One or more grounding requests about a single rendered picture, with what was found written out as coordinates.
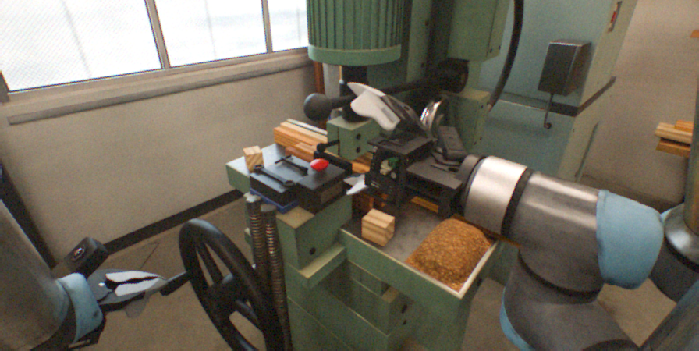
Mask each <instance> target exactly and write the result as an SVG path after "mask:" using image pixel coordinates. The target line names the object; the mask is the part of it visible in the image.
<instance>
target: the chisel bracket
mask: <svg viewBox="0 0 699 351"><path fill-rule="evenodd" d="M326 126H327V142H330V141H333V140H340V144H336V145H334V146H331V147H327V148H328V152H331V153H333V154H336V155H338V156H340V157H343V158H346V159H348V160H351V161H352V160H353V159H355V158H358V157H359V156H361V155H362V154H364V153H366V152H368V151H370V150H371V149H373V146H372V145H370V144H367V141H368V140H371V139H373V138H375V137H377V136H380V137H384V138H386V134H384V133H381V126H380V125H379V124H378V123H377V122H376V120H374V119H373V118H370V117H366V118H365V119H363V120H360V121H349V120H345V119H343V118H342V116H339V117H338V118H335V119H333V120H330V121H328V122H327V123H326Z"/></svg>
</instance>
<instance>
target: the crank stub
mask: <svg viewBox="0 0 699 351"><path fill-rule="evenodd" d="M191 278H193V274H192V272H191V271H190V270H188V271H185V272H183V273H181V274H179V275H177V276H174V277H172V278H170V279H168V280H167V281H168V284H167V285H166V286H165V287H164V288H163V289H161V290H160V291H159V292H160V293H161V295H162V296H168V295H169V294H171V293H173V292H175V291H176V290H177V289H178V288H180V287H181V286H183V285H184V284H186V283H187V282H188V281H189V280H190V279H191Z"/></svg>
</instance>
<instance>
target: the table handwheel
mask: <svg viewBox="0 0 699 351"><path fill-rule="evenodd" d="M206 244H207V245H209V247H210V248H212V249H213V251H214V252H215V253H216V254H217V255H218V256H219V258H220V259H221V260H222V262H223V263H224V264H225V266H226V267H227V268H228V269H229V271H230V272H231V273H232V274H227V275H226V276H223V275H222V273H221V271H220V270H219V268H218V266H217V264H216V263H215V261H214V259H213V257H212V256H211V254H210V252H209V250H208V248H207V246H206ZM179 252H180V255H181V258H182V261H183V266H184V268H185V270H186V271H188V270H190V271H191V272H192V274H193V278H191V279H190V284H191V285H192V287H193V290H194V292H195V293H196V295H197V298H198V299H199V301H200V304H201V305H202V307H203V308H204V310H205V312H206V314H207V315H208V317H209V318H210V320H211V322H212V323H213V325H214V326H215V327H216V329H217V330H218V332H219V334H220V335H221V336H222V337H223V339H224V340H225V341H226V342H227V344H228V345H229V346H230V347H231V349H232V350H233V351H260V350H259V349H257V348H256V347H255V346H253V345H252V344H251V343H250V342H249V341H248V340H247V339H246V338H245V337H244V336H243V335H242V334H241V333H240V332H239V330H238V329H237V328H236V327H235V325H234V324H233V323H232V322H231V321H230V319H229V316H230V315H231V314H233V313H234V312H235V311H237V312H238V313H240V314H241V315H242V316H244V317H245V318H246V319H247V320H248V321H249V322H251V323H252V324H253V325H254V326H255V327H256V328H257V329H259V330H260V331H261V332H262V334H263V336H264V341H265V345H266V351H286V348H285V339H284V334H283V330H282V326H281V323H280V320H279V316H278V315H277V312H276V309H275V307H274V304H273V302H272V301H271V298H270V296H269V295H268V292H267V290H266V288H265V287H264V284H263V283H262V281H261V280H262V278H261V276H260V275H258V272H257V271H256V269H255V264H254V265H251V264H250V262H249V261H248V260H247V258H246V257H245V256H244V255H243V253H242V252H241V250H240V249H239V248H238V247H237V245H236V244H235V243H234V242H233V241H232V240H231V239H230V238H229V237H228V236H227V235H226V234H225V233H224V232H223V231H222V230H220V229H219V228H218V227H216V226H215V225H213V224H211V223H210V222H207V221H205V220H202V219H192V220H189V221H188V222H186V223H185V224H184V225H183V226H182V228H181V229H180V231H179ZM197 252H198V253H199V255H200V257H201V259H202V261H203V262H204V265H205V267H206V268H207V270H208V273H209V275H210V276H211V279H212V281H213V283H214V284H212V285H209V284H208V281H207V279H206V278H205V276H204V273H203V270H202V268H201V265H200V261H199V259H198V256H197ZM247 301H248V302H249V304H250V305H251V307H252V308H251V307H250V306H248V305H247Z"/></svg>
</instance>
